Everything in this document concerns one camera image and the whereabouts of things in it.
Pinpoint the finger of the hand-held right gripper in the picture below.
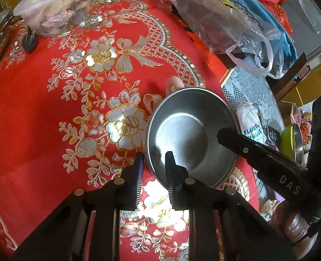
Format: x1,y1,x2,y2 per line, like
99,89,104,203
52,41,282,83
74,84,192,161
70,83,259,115
217,127,308,178

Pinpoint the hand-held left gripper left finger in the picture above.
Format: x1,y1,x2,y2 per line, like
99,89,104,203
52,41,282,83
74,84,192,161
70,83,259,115
11,152,145,261

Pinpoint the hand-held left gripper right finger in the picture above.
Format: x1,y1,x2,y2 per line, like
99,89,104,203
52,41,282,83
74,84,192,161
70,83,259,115
164,151,298,261

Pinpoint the steel-lined pink bowl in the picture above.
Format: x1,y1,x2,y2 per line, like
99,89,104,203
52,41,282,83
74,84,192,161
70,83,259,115
145,77,240,190

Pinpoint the person's right hand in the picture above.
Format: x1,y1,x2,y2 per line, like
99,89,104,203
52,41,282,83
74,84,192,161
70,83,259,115
269,200,321,253

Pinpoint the white printed plastic bag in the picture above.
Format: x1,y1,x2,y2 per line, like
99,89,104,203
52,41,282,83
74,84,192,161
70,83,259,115
237,100,267,143

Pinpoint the steel-lined green bowl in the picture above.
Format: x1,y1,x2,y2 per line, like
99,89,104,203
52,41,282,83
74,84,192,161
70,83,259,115
280,124,305,164

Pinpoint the white lace cloth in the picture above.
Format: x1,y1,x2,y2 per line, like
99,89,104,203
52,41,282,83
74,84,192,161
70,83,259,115
222,67,284,196

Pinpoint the red floral tablecloth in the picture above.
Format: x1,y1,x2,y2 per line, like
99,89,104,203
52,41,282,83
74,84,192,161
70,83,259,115
0,0,261,261

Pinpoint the clear plastic bag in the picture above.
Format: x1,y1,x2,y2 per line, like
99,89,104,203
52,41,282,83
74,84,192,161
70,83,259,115
167,0,283,78

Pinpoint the blue plastic tray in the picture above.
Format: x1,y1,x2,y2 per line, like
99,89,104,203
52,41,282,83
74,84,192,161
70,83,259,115
212,0,298,68

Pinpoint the grey plastic box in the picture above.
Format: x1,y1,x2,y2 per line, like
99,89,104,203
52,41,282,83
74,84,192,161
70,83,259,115
284,0,321,57

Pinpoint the black power plug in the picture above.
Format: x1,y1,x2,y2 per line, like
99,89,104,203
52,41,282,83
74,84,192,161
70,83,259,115
22,27,39,53

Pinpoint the clear plastic food container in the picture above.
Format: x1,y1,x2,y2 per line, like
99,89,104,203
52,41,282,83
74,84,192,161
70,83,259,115
13,0,101,37

